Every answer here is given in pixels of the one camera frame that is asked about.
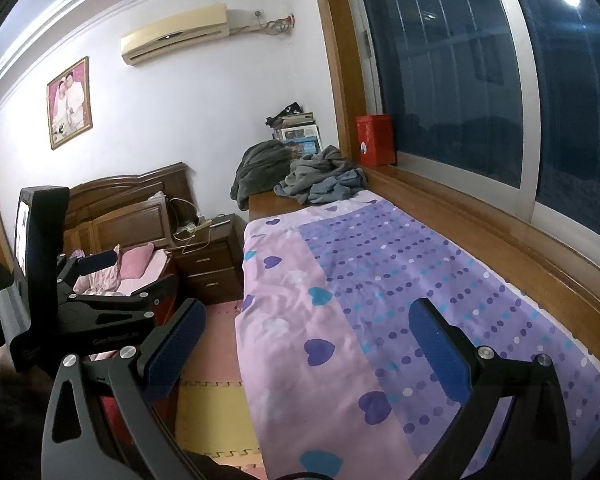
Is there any pink pillow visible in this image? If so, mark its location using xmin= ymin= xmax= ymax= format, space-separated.
xmin=117 ymin=242 xmax=157 ymax=281

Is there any foam puzzle floor mat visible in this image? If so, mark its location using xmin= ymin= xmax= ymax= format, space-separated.
xmin=172 ymin=300 xmax=268 ymax=476

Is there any stack of books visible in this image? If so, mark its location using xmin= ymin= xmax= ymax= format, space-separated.
xmin=267 ymin=112 xmax=323 ymax=157

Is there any wooden platform cabinet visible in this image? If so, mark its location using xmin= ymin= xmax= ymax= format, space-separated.
xmin=247 ymin=187 xmax=311 ymax=223

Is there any pink bedding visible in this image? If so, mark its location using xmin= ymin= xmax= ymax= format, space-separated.
xmin=72 ymin=247 xmax=177 ymax=302

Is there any black object on books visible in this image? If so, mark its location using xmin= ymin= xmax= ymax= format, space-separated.
xmin=266 ymin=102 xmax=306 ymax=128

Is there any red box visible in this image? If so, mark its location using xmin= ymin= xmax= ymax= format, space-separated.
xmin=355 ymin=114 xmax=397 ymax=167

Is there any grey garment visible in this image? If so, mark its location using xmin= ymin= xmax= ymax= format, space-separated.
xmin=275 ymin=145 xmax=356 ymax=206

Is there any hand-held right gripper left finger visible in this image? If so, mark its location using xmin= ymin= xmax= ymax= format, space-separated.
xmin=40 ymin=297 xmax=208 ymax=480

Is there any purple heart print bedsheet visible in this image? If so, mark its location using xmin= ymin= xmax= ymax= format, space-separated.
xmin=235 ymin=190 xmax=600 ymax=480

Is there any white cable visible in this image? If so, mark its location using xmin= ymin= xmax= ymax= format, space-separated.
xmin=167 ymin=197 xmax=202 ymax=256

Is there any blue denim garment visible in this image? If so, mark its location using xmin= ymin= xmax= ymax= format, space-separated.
xmin=307 ymin=167 xmax=368 ymax=205

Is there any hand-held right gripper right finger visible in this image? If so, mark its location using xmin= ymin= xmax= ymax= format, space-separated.
xmin=407 ymin=297 xmax=573 ymax=480

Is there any person's left hand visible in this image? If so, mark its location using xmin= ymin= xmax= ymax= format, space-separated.
xmin=0 ymin=344 xmax=20 ymax=386

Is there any beige wall air conditioner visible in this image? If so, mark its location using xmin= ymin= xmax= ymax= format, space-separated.
xmin=120 ymin=4 xmax=230 ymax=66

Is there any white power strip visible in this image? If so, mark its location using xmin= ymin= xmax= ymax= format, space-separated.
xmin=175 ymin=217 xmax=213 ymax=237

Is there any dark wooden nightstand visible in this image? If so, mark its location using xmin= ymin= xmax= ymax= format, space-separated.
xmin=172 ymin=213 xmax=246 ymax=306

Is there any framed wall photo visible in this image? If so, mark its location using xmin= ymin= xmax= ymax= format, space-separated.
xmin=46 ymin=56 xmax=92 ymax=151

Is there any wooden bed headboard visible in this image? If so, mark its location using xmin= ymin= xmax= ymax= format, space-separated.
xmin=62 ymin=161 xmax=196 ymax=256

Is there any glass window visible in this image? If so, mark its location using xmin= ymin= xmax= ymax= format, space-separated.
xmin=350 ymin=0 xmax=600 ymax=241

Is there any dark green cloth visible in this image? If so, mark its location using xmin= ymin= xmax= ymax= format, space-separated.
xmin=230 ymin=140 xmax=293 ymax=211

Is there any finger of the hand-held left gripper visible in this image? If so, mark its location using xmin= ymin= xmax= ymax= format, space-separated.
xmin=72 ymin=275 xmax=180 ymax=313
xmin=55 ymin=249 xmax=119 ymax=286

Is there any wall socket with red plug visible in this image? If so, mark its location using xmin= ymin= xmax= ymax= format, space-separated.
xmin=252 ymin=7 xmax=296 ymax=37

